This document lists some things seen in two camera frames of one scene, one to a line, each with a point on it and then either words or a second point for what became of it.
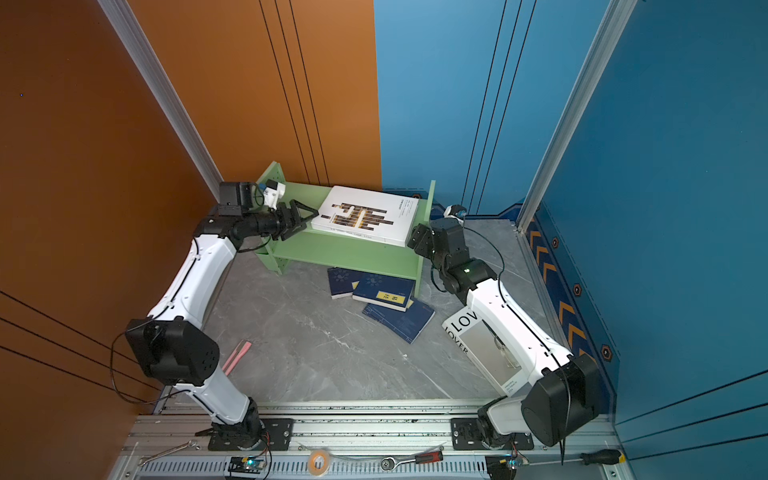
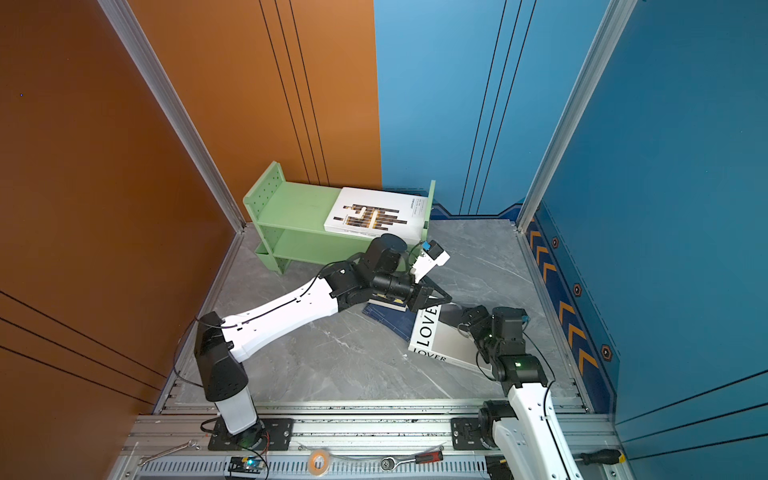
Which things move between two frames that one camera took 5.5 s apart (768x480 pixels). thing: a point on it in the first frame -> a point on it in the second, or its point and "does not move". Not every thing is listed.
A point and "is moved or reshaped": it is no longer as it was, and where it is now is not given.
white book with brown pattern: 371,215 is moved or reshaped
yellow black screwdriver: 612,456 does not move
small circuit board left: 248,465 does not move
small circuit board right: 502,467 does not move
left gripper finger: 294,204 -> 433,294
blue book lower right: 406,325 does not move
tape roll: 318,463 does not move
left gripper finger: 289,233 -> 425,301
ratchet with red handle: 391,463 does not move
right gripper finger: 420,239 -> 450,314
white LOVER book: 489,353 is moved or reshaped
